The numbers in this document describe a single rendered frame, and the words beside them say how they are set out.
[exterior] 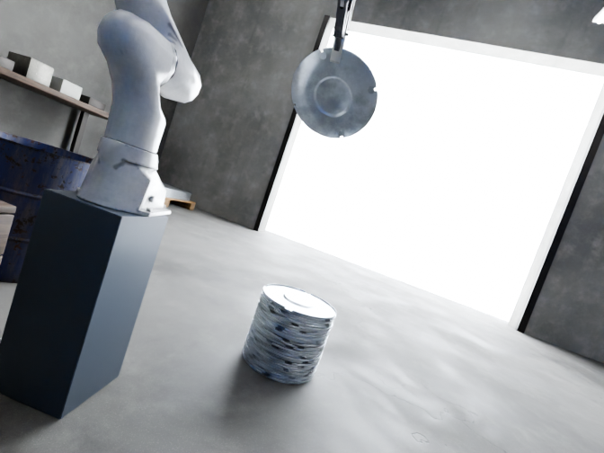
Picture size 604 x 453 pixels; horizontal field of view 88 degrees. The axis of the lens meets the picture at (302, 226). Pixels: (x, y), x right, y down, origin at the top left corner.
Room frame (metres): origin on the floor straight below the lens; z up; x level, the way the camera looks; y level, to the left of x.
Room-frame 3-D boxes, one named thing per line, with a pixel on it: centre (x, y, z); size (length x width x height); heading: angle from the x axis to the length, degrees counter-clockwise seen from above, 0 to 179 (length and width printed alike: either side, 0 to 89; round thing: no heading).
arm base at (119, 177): (0.75, 0.43, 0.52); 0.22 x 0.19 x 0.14; 175
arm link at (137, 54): (0.68, 0.44, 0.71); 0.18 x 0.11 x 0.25; 166
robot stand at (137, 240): (0.71, 0.43, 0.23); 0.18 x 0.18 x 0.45; 85
